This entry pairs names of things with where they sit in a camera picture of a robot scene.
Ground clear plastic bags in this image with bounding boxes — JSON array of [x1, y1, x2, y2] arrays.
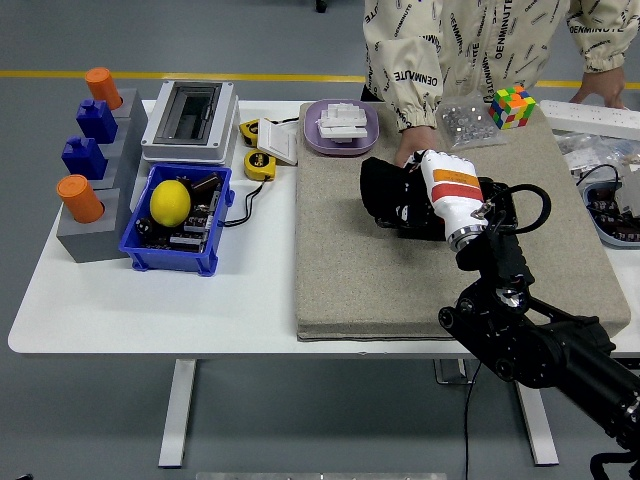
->
[[553, 129, 640, 177]]

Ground white power strip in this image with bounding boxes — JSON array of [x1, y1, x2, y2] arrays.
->
[[539, 99, 640, 141]]

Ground grey metal part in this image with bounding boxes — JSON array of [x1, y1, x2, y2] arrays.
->
[[615, 167, 640, 219]]

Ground black cable under table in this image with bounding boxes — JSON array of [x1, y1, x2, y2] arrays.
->
[[462, 362, 484, 480]]

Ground white table leg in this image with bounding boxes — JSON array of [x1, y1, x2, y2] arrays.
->
[[158, 358, 197, 469], [514, 384, 560, 467]]

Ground blue plastic bin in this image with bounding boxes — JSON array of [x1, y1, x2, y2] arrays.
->
[[118, 163, 235, 277]]

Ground black looped cable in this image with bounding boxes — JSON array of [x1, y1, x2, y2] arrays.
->
[[577, 163, 622, 189]]

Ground clear bag of metal nuts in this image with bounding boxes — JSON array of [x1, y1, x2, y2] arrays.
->
[[435, 92, 509, 153]]

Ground person's left hand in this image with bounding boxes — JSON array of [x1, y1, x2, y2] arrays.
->
[[569, 65, 626, 109]]

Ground blue-grey tray of components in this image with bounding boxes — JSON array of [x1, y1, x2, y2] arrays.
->
[[582, 182, 640, 250]]

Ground grey stepped block holder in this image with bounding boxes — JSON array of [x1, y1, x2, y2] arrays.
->
[[55, 88, 150, 264]]

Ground white switch parts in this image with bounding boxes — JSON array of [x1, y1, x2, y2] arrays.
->
[[314, 101, 370, 145]]

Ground colourful puzzle cube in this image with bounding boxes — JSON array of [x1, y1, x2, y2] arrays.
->
[[487, 85, 537, 131]]

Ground person's right hand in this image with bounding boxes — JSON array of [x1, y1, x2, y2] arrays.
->
[[393, 124, 441, 168]]

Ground yellow tape measure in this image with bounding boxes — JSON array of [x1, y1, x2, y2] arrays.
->
[[243, 149, 277, 181], [238, 118, 262, 147]]

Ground orange cylinder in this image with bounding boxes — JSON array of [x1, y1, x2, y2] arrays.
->
[[55, 174, 105, 224], [84, 67, 123, 111]]

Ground white electrical box grey cover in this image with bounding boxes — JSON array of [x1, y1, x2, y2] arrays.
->
[[140, 80, 240, 166]]

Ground grey-brown mat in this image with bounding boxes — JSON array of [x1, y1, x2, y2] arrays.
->
[[294, 102, 632, 343]]

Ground white wall switch plate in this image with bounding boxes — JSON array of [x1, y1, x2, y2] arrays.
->
[[256, 118, 299, 166]]

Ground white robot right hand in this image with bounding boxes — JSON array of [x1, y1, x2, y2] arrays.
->
[[394, 148, 488, 245]]

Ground yellow lemon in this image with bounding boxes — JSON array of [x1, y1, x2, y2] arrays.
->
[[149, 180, 192, 229]]

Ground person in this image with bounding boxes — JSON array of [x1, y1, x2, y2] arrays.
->
[[361, 0, 640, 132]]

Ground blue block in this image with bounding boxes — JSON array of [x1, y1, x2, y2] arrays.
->
[[75, 99, 119, 145], [61, 136, 108, 181]]

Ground purple bowl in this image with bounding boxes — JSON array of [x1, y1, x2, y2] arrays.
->
[[302, 98, 380, 157]]

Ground thin black wire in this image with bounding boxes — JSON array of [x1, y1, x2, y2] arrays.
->
[[219, 175, 274, 229]]

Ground circuit board with capacitors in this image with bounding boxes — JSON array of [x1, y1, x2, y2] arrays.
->
[[134, 172, 224, 252]]

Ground metal bracket under table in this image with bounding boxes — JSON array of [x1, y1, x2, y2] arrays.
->
[[433, 358, 474, 386]]

